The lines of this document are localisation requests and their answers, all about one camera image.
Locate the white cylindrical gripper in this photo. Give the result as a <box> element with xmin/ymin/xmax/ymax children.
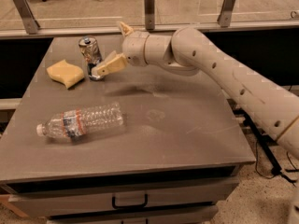
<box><xmin>92</xmin><ymin>21</ymin><xmax>150</xmax><ymax>77</ymax></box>

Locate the silver blue redbull can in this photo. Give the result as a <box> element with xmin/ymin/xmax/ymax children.
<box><xmin>78</xmin><ymin>35</ymin><xmax>104</xmax><ymax>81</ymax></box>

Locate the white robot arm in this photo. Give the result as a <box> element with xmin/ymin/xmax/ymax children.
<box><xmin>92</xmin><ymin>21</ymin><xmax>299</xmax><ymax>159</ymax></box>

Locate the yellow sponge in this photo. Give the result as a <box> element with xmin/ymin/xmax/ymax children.
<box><xmin>47</xmin><ymin>60</ymin><xmax>84</xmax><ymax>89</ymax></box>

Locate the clear plastic water bottle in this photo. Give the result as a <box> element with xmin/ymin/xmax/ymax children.
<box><xmin>36</xmin><ymin>102</ymin><xmax>124</xmax><ymax>140</ymax></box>

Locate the grey upper drawer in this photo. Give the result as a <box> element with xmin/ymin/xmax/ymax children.
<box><xmin>8</xmin><ymin>176</ymin><xmax>239</xmax><ymax>217</ymax></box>

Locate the grey drawer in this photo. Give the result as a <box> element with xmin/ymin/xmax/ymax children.
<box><xmin>47</xmin><ymin>205</ymin><xmax>218</xmax><ymax>224</ymax></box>
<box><xmin>8</xmin><ymin>176</ymin><xmax>239</xmax><ymax>217</ymax></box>

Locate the grey lower drawer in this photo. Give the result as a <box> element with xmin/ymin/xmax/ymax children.
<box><xmin>47</xmin><ymin>205</ymin><xmax>218</xmax><ymax>224</ymax></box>

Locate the black metal floor stand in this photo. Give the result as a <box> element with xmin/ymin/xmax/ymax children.
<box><xmin>243</xmin><ymin>113</ymin><xmax>295</xmax><ymax>185</ymax></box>

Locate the middle metal railing bracket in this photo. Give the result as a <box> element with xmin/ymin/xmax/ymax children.
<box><xmin>144</xmin><ymin>0</ymin><xmax>155</xmax><ymax>30</ymax></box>

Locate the metal railing bracket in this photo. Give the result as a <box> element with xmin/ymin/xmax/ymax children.
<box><xmin>217</xmin><ymin>0</ymin><xmax>236</xmax><ymax>27</ymax></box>
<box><xmin>144</xmin><ymin>0</ymin><xmax>155</xmax><ymax>30</ymax></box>
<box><xmin>13</xmin><ymin>0</ymin><xmax>39</xmax><ymax>35</ymax></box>

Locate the left metal railing bracket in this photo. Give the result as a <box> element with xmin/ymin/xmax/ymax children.
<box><xmin>13</xmin><ymin>0</ymin><xmax>39</xmax><ymax>35</ymax></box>

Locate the right metal railing bracket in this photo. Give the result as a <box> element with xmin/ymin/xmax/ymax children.
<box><xmin>217</xmin><ymin>0</ymin><xmax>236</xmax><ymax>27</ymax></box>

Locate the black floor cable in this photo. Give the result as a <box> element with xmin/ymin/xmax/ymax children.
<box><xmin>254</xmin><ymin>137</ymin><xmax>299</xmax><ymax>189</ymax></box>

